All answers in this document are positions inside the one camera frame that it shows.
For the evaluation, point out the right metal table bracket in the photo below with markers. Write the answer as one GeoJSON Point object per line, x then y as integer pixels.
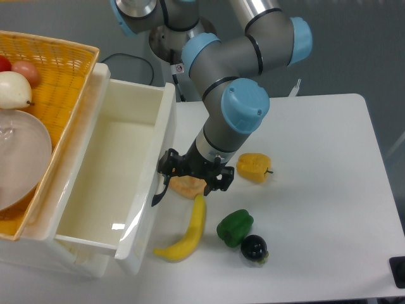
{"type": "Point", "coordinates": [294, 91]}

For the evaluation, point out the red tomato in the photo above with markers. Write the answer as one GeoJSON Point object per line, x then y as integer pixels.
{"type": "Point", "coordinates": [5, 64]}

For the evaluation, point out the yellow banana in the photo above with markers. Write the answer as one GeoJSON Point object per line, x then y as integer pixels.
{"type": "Point", "coordinates": [185, 247]}

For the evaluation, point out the dark purple eggplant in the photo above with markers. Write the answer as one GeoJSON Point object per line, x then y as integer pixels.
{"type": "Point", "coordinates": [254, 248]}

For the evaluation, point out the yellow woven basket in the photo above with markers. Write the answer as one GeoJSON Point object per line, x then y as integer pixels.
{"type": "Point", "coordinates": [65, 68]}

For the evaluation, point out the beige plate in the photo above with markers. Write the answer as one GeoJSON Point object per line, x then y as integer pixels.
{"type": "Point", "coordinates": [25, 155]}

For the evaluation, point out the white drawer cabinet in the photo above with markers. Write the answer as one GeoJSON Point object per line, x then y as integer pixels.
{"type": "Point", "coordinates": [37, 246]}

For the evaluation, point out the toasted bread slice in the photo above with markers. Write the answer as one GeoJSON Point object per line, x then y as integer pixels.
{"type": "Point", "coordinates": [187, 186]}

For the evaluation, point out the green bell pepper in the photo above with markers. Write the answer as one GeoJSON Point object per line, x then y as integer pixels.
{"type": "Point", "coordinates": [235, 227]}

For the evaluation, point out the white pear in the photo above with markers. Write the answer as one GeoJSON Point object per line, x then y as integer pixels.
{"type": "Point", "coordinates": [16, 91]}

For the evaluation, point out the white drawer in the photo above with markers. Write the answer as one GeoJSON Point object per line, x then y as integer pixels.
{"type": "Point", "coordinates": [109, 213]}

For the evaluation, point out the black corner device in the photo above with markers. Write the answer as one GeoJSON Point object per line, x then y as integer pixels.
{"type": "Point", "coordinates": [397, 265]}

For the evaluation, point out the pink peach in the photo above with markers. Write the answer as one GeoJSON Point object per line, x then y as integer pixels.
{"type": "Point", "coordinates": [28, 70]}

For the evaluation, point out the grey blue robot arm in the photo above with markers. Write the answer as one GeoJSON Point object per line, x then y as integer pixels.
{"type": "Point", "coordinates": [222, 75]}

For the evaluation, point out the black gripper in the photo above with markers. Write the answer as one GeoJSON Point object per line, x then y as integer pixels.
{"type": "Point", "coordinates": [215, 174]}

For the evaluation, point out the yellow bell pepper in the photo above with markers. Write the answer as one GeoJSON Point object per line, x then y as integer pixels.
{"type": "Point", "coordinates": [254, 167]}

